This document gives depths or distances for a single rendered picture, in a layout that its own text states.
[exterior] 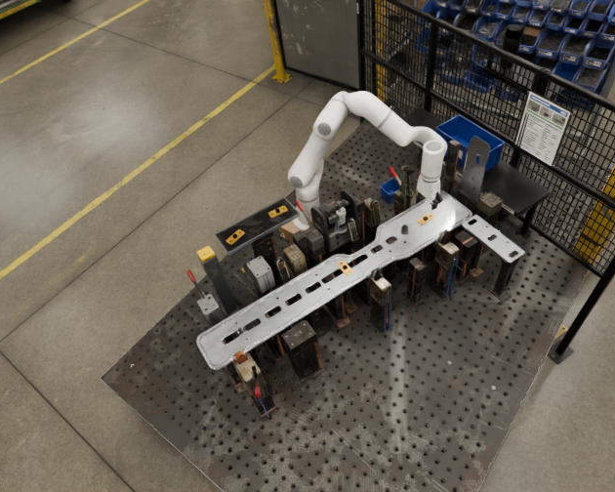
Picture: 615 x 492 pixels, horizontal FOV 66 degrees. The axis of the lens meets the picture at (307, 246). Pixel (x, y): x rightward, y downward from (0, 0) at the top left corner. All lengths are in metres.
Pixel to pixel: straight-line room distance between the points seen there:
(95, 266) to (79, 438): 1.32
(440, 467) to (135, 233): 2.89
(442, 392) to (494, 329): 0.40
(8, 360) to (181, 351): 1.68
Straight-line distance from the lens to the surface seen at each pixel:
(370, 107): 1.96
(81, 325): 3.70
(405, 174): 2.27
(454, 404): 2.19
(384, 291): 2.01
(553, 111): 2.32
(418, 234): 2.25
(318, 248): 2.19
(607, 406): 3.17
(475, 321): 2.39
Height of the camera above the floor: 2.71
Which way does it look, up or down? 50 degrees down
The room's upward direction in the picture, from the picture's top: 10 degrees counter-clockwise
